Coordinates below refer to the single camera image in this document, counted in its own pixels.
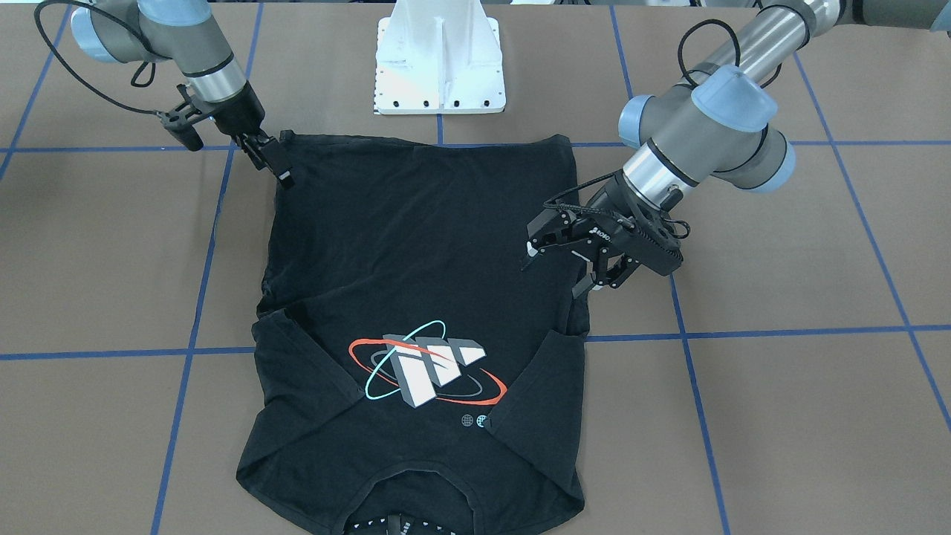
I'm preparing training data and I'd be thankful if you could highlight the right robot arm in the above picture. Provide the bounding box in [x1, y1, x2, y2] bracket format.
[71, 1, 294, 187]

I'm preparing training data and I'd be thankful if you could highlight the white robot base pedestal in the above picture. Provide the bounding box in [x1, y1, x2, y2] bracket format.
[373, 1, 507, 115]

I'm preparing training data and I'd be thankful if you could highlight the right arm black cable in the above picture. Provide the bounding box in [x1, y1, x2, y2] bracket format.
[33, 0, 186, 120]

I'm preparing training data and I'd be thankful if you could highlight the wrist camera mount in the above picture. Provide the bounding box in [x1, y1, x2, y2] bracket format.
[628, 201, 692, 255]
[157, 82, 218, 152]

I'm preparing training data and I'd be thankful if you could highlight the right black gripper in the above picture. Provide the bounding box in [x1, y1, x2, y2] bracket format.
[216, 82, 295, 187]

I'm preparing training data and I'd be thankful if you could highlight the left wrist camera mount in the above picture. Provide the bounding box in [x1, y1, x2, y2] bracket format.
[628, 201, 692, 255]

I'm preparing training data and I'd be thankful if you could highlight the black graphic t-shirt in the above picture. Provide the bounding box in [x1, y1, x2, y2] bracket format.
[236, 131, 590, 534]

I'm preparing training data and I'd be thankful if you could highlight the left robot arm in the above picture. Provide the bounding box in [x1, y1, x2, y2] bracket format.
[523, 1, 949, 298]

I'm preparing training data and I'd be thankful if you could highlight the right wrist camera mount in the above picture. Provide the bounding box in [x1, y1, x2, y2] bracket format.
[157, 82, 218, 152]

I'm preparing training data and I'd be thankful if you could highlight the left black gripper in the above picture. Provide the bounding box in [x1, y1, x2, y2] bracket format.
[521, 172, 684, 300]

